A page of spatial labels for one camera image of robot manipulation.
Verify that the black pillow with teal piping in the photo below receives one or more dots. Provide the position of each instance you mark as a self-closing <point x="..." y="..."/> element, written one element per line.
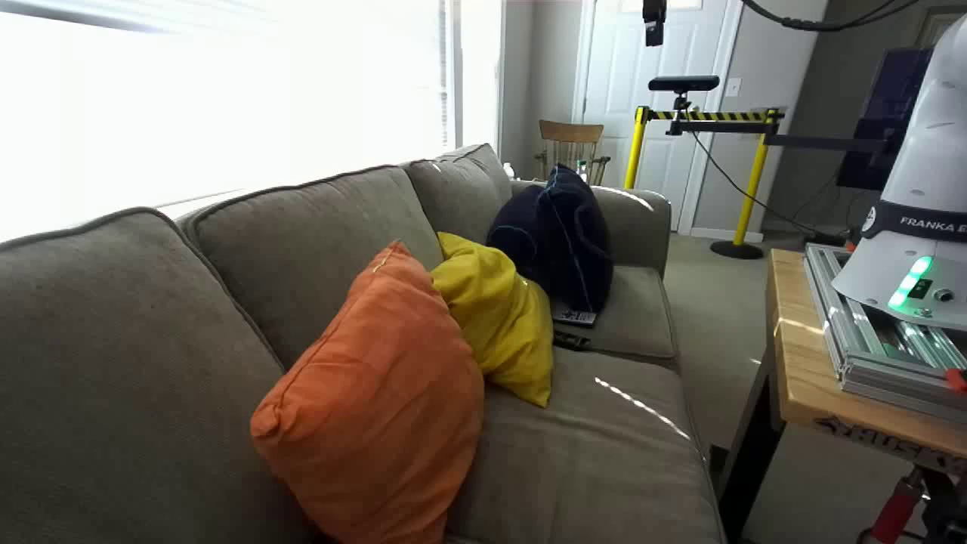
<point x="574" y="239"/>

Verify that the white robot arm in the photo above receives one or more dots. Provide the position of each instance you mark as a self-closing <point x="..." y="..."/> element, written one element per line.
<point x="913" y="243"/>

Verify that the yellow throw pillow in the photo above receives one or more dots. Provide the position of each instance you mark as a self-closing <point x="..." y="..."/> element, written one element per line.
<point x="504" y="315"/>

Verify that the orange throw pillow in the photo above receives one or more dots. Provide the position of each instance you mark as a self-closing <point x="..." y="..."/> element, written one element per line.
<point x="379" y="422"/>

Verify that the black remote control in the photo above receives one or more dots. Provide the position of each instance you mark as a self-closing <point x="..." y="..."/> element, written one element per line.
<point x="570" y="340"/>

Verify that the white door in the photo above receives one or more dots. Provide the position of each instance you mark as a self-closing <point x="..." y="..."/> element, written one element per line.
<point x="617" y="72"/>

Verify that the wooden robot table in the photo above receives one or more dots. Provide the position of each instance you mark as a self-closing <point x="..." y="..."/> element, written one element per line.
<point x="795" y="385"/>

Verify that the grey fabric sofa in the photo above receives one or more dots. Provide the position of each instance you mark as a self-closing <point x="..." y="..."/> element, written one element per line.
<point x="134" y="351"/>

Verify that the dark monitor screen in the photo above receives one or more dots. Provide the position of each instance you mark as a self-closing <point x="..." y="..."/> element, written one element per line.
<point x="885" y="119"/>

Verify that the red clamp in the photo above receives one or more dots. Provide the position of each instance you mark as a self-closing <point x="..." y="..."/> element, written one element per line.
<point x="897" y="513"/>

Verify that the black stereo camera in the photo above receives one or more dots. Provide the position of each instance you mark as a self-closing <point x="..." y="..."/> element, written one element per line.
<point x="684" y="84"/>

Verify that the yellow black camera stand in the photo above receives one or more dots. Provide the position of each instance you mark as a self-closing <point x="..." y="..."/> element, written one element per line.
<point x="760" y="123"/>

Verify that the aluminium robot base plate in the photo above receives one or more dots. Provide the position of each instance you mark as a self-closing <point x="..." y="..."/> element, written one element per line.
<point x="888" y="357"/>

